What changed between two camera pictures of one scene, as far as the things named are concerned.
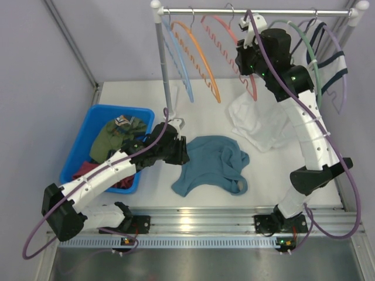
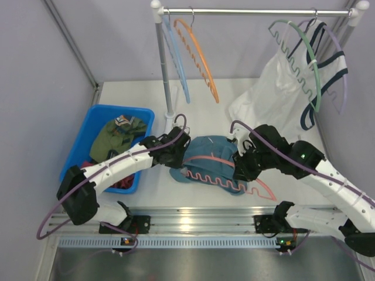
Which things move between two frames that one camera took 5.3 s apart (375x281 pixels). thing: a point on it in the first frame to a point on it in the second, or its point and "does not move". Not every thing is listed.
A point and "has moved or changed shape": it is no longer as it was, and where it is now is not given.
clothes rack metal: x=157 y=12 does not move
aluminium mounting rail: x=229 y=219 does not move
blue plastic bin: x=79 y=151 does not move
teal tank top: x=215 y=161 has moved or changed shape
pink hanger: x=230 y=61 to x=209 y=157
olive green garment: x=114 y=134 does not move
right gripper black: x=241 y=54 to x=241 y=171
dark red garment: x=123 y=182 does not move
